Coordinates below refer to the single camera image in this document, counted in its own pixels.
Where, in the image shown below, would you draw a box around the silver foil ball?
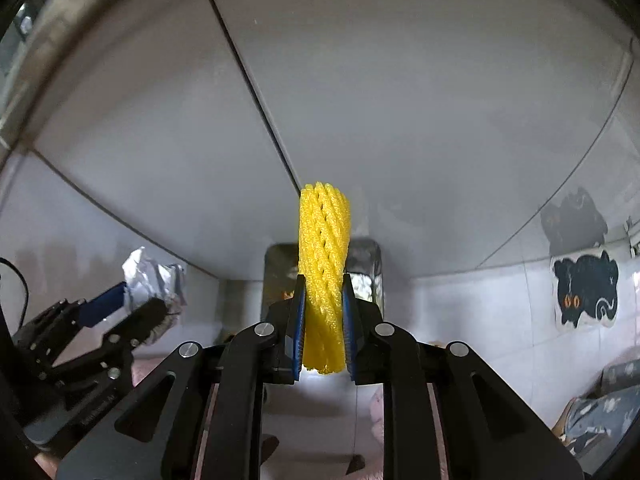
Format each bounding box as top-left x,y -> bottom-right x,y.
122,246 -> 189,322

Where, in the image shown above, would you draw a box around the yellow foam fruit net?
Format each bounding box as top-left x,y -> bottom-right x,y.
297,182 -> 353,375

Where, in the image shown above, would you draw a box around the black cat-shaped floor mat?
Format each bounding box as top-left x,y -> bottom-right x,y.
551,249 -> 621,332

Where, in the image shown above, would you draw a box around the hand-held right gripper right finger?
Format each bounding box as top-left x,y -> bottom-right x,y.
341,272 -> 586,480

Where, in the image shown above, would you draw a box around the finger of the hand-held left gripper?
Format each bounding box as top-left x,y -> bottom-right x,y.
101,298 -> 169,357
79,282 -> 127,328

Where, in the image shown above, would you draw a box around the stainless steel counter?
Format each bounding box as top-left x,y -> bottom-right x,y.
0,0 -> 637,282

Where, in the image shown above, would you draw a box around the person's left leg pink pants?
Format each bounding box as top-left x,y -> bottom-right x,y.
131,354 -> 172,386

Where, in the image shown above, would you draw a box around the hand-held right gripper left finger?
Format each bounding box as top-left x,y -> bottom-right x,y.
57,274 -> 307,480

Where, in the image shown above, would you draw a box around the black cable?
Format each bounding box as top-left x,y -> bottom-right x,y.
0,257 -> 29,332

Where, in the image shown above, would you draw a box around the square steel trash bin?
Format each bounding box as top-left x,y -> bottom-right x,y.
262,238 -> 384,321

